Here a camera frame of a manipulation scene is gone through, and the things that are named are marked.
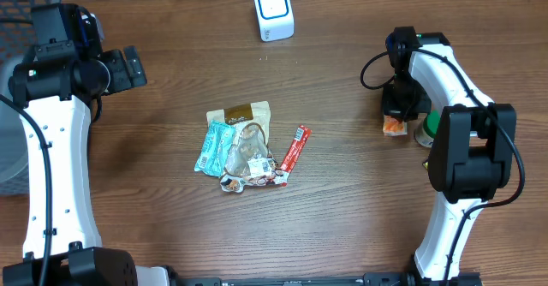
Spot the teal Kleenex tissue pack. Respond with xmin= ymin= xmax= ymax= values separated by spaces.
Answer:
xmin=194 ymin=121 xmax=235 ymax=177

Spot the red snack stick packet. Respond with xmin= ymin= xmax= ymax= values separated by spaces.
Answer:
xmin=280 ymin=125 xmax=312 ymax=174

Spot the white barcode scanner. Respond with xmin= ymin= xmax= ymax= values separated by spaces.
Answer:
xmin=253 ymin=0 xmax=295 ymax=42

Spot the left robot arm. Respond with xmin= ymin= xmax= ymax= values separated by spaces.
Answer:
xmin=3 ymin=3 xmax=171 ymax=285

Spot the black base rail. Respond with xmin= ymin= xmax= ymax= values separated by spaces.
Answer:
xmin=179 ymin=271 xmax=483 ymax=286

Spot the orange Kleenex tissue box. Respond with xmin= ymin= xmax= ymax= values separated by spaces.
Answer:
xmin=382 ymin=115 xmax=408 ymax=137

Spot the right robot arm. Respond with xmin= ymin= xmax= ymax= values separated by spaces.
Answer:
xmin=381 ymin=27 xmax=521 ymax=285

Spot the grey plastic mesh basket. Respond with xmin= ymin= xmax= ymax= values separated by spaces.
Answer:
xmin=0 ymin=0 xmax=63 ymax=197

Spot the green lid jar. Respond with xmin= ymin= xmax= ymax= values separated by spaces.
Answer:
xmin=414 ymin=110 xmax=440 ymax=148

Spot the brown snack pouch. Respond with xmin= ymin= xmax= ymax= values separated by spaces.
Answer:
xmin=206 ymin=101 xmax=289 ymax=193

